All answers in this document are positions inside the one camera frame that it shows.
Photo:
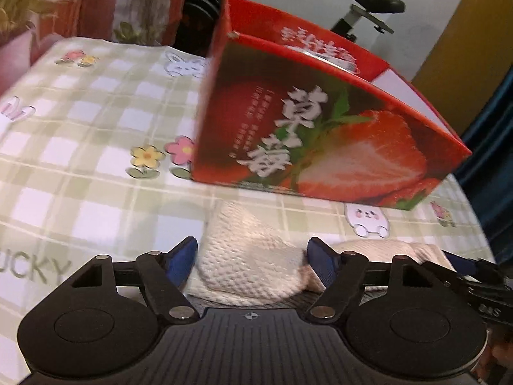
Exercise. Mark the red strawberry print cardboard box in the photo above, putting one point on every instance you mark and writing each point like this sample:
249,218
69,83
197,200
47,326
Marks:
320,124

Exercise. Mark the checked rabbit print bedsheet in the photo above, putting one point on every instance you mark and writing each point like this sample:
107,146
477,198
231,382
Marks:
92,148

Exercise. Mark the blue curtain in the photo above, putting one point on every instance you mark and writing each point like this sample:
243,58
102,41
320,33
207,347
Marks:
493,148

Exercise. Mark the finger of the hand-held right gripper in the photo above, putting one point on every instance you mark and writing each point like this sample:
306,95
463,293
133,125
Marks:
445,273
467,262

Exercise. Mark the wooden door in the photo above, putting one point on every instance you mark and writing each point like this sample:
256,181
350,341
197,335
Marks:
461,36

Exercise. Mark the white knitted cloth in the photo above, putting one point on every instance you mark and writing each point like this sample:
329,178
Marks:
248,256

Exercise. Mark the person's right hand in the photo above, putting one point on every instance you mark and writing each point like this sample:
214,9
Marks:
501,349

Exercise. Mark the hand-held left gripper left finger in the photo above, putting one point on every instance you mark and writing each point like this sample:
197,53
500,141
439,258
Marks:
180,262

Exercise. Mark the black exercise bike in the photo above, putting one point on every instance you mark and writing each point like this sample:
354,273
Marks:
362,4

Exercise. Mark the red floral printed curtain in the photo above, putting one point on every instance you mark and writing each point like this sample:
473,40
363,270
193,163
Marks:
80,4

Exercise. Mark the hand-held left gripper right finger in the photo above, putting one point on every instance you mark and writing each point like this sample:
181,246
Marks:
322,262

